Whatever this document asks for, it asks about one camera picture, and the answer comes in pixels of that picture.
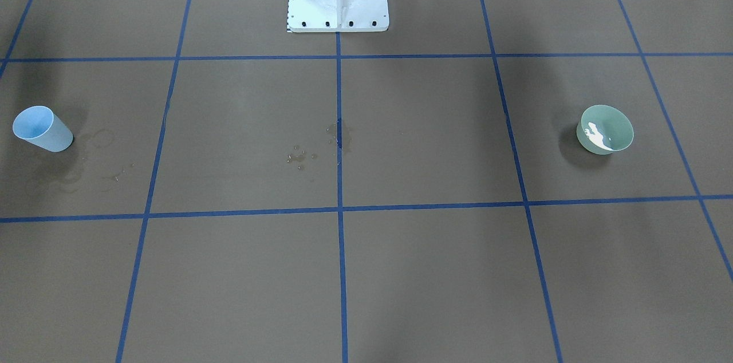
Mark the pale green bowl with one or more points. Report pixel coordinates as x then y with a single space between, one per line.
604 130

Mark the light blue plastic cup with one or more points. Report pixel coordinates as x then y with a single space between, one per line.
39 126

